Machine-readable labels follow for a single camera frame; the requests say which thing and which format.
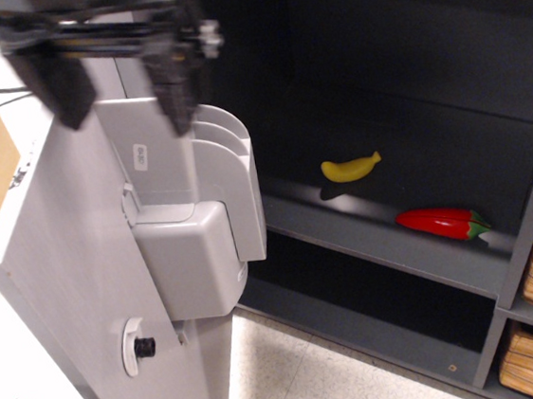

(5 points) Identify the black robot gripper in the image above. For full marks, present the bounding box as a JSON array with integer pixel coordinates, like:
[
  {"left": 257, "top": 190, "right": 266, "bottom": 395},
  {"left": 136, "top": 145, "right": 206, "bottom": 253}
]
[{"left": 0, "top": 0, "right": 223, "bottom": 136}]

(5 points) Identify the grey toy fridge door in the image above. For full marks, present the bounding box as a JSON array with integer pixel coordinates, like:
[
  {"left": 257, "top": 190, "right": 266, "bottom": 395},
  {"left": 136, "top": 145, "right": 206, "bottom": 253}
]
[{"left": 0, "top": 0, "right": 285, "bottom": 399}]

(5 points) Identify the yellow toy banana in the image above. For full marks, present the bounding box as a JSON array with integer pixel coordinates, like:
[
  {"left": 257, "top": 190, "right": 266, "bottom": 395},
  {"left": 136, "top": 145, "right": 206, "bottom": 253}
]
[{"left": 321, "top": 151, "right": 381, "bottom": 184}]

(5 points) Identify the red toy chili pepper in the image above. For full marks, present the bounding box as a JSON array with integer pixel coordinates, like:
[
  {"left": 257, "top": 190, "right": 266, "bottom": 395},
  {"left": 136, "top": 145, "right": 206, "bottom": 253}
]
[{"left": 395, "top": 208, "right": 491, "bottom": 241}]

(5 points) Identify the black floor cable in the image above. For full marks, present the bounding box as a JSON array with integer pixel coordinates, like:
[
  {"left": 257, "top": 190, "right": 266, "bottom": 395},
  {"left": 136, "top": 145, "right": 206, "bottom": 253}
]
[{"left": 0, "top": 81, "right": 34, "bottom": 108}]

